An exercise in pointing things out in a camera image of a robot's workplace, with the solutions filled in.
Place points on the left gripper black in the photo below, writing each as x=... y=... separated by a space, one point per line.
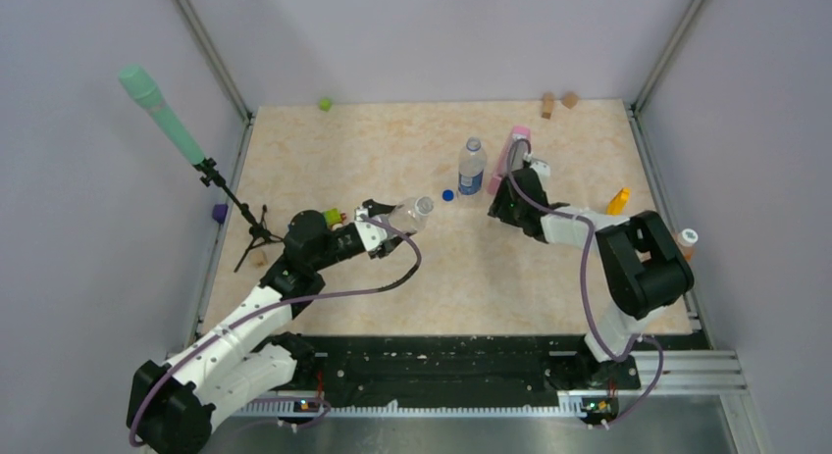
x=376 y=208

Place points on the clear bottle white cap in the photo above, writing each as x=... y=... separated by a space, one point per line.
x=411 y=215

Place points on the clear bottle blue label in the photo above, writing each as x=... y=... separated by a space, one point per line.
x=472 y=162

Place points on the orange juice bottle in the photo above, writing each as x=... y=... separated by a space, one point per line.
x=686 y=247

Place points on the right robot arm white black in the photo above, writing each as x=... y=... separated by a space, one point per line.
x=644 y=268

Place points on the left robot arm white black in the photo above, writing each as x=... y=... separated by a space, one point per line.
x=177 y=405

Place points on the toy brick car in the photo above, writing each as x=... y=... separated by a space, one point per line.
x=334 y=218

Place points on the black microphone tripod stand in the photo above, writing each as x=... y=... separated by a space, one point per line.
x=260 y=234

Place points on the wooden cube near tripod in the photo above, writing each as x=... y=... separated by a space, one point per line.
x=258 y=258

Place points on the green small cube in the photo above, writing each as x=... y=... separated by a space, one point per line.
x=325 y=104

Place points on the pink metronome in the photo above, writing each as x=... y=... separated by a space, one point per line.
x=515 y=150

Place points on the purple small block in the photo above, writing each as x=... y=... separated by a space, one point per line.
x=219 y=213

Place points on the tall wooden block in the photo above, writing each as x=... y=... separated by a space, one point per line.
x=548 y=104

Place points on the small wooden cube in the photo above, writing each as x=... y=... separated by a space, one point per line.
x=570 y=99

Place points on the green microphone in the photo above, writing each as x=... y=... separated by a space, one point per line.
x=144 y=91

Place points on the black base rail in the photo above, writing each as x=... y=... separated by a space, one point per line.
x=432 y=372

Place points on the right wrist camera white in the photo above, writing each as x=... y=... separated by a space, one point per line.
x=540 y=167

